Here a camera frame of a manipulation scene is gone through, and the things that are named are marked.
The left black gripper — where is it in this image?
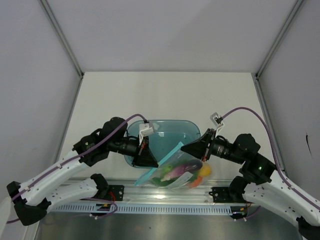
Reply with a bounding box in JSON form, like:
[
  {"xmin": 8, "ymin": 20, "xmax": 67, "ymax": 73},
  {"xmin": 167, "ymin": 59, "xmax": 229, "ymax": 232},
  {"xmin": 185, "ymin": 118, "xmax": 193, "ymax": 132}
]
[{"xmin": 108, "ymin": 133, "xmax": 159, "ymax": 168}]

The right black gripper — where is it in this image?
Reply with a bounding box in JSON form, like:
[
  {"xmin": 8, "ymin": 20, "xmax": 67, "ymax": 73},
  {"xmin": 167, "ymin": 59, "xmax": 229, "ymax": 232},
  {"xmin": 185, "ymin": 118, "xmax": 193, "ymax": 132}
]
[{"xmin": 181, "ymin": 128, "xmax": 246, "ymax": 165}]

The purple eggplant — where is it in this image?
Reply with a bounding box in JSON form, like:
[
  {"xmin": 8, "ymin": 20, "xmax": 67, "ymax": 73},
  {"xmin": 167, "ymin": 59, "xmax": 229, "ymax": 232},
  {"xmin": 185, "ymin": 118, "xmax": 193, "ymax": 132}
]
[{"xmin": 161, "ymin": 159, "xmax": 203, "ymax": 181}]

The yellow round fruit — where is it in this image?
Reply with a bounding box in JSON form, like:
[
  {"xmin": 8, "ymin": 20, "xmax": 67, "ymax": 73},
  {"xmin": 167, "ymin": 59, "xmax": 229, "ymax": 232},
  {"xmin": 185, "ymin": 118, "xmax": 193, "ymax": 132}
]
[{"xmin": 198, "ymin": 164, "xmax": 212, "ymax": 178}]

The dark green chili pepper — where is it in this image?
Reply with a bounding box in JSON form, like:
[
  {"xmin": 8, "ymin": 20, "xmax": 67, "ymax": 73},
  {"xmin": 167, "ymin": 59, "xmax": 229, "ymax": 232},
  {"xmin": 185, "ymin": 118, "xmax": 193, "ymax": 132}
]
[{"xmin": 150, "ymin": 177, "xmax": 174, "ymax": 187}]

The clear zip top bag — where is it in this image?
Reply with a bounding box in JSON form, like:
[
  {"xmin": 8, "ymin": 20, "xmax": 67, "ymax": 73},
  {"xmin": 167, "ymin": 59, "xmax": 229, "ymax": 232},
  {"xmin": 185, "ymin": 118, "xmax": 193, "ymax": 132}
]
[{"xmin": 134, "ymin": 142, "xmax": 213, "ymax": 192}]

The green bell pepper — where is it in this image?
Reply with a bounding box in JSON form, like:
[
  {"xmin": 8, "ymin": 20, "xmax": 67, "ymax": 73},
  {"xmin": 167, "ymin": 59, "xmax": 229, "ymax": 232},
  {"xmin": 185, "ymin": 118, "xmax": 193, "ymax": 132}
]
[{"xmin": 162, "ymin": 162, "xmax": 182, "ymax": 175}]

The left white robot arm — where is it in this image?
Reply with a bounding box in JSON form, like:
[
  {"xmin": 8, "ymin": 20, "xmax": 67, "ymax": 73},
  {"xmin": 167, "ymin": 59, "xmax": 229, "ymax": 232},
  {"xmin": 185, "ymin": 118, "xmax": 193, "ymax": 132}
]
[{"xmin": 6, "ymin": 117, "xmax": 158, "ymax": 226}]

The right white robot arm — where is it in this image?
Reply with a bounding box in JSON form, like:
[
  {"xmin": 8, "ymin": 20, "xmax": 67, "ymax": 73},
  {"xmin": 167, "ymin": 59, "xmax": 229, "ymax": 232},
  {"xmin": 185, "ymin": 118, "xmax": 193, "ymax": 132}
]
[{"xmin": 181, "ymin": 129, "xmax": 320, "ymax": 240}]

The teal plastic tray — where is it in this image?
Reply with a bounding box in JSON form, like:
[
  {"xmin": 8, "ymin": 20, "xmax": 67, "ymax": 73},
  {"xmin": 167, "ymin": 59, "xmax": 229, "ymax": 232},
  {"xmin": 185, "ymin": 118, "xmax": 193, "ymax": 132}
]
[{"xmin": 124, "ymin": 119, "xmax": 201, "ymax": 169}]

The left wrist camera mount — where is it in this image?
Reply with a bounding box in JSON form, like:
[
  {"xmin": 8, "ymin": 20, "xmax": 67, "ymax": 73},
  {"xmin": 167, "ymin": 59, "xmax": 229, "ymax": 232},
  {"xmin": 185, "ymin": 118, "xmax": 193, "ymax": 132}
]
[{"xmin": 138, "ymin": 122, "xmax": 155, "ymax": 144}]

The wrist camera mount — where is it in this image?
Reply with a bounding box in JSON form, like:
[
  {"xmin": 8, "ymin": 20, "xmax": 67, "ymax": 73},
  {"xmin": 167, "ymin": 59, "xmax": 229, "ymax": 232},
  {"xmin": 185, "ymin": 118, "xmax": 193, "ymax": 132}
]
[
  {"xmin": 138, "ymin": 122, "xmax": 155, "ymax": 144},
  {"xmin": 210, "ymin": 112, "xmax": 225, "ymax": 135}
]

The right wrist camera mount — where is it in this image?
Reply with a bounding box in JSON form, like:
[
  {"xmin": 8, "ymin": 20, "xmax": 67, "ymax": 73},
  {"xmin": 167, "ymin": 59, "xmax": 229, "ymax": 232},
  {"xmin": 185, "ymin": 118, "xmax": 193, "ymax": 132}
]
[{"xmin": 210, "ymin": 112, "xmax": 225, "ymax": 135}]

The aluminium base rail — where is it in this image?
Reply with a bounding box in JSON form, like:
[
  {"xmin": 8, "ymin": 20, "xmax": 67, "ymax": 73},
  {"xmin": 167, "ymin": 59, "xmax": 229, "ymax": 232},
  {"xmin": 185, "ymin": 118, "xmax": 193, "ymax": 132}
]
[{"xmin": 33, "ymin": 177, "xmax": 307, "ymax": 203}]

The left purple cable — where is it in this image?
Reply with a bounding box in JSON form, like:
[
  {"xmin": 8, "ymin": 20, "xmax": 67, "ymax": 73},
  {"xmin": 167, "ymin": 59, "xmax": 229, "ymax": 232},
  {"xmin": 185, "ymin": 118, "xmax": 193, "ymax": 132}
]
[{"xmin": 6, "ymin": 113, "xmax": 151, "ymax": 225}]

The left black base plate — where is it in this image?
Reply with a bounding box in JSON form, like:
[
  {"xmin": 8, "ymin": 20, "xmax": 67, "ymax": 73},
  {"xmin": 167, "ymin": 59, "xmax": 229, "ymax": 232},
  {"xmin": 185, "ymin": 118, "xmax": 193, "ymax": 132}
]
[{"xmin": 94, "ymin": 185, "xmax": 125, "ymax": 202}]

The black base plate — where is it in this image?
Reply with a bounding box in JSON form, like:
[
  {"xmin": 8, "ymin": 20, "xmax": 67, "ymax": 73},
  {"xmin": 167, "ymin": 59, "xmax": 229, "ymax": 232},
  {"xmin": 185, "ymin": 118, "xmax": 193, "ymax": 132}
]
[
  {"xmin": 94, "ymin": 185, "xmax": 125, "ymax": 202},
  {"xmin": 208, "ymin": 186, "xmax": 244, "ymax": 203}
]

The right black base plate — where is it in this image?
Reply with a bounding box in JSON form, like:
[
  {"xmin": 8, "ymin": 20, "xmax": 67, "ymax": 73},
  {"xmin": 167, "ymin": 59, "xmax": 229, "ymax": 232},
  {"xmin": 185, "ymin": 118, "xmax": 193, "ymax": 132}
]
[{"xmin": 208, "ymin": 186, "xmax": 244, "ymax": 203}]

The white slotted cable duct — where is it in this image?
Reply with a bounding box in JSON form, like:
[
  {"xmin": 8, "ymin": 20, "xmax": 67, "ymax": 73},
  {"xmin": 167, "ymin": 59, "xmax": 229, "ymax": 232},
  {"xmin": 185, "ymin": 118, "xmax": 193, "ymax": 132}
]
[{"xmin": 52, "ymin": 201, "xmax": 245, "ymax": 216}]

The left aluminium frame post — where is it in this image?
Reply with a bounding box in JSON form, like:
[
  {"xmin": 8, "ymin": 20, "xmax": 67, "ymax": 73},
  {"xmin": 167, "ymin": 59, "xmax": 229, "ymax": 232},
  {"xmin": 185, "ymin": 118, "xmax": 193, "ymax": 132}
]
[{"xmin": 38, "ymin": 0, "xmax": 84, "ymax": 79}]

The aluminium frame post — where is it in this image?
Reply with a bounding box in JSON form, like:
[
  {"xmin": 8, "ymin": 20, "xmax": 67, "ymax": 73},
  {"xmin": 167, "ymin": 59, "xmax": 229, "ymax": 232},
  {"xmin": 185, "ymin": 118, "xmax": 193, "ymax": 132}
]
[
  {"xmin": 255, "ymin": 0, "xmax": 307, "ymax": 81},
  {"xmin": 38, "ymin": 0, "xmax": 84, "ymax": 79}
]

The right aluminium frame post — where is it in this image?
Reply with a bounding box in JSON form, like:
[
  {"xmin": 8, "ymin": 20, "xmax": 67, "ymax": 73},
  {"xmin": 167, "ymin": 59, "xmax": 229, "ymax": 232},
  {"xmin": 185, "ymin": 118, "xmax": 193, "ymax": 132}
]
[{"xmin": 255, "ymin": 0, "xmax": 307, "ymax": 81}]

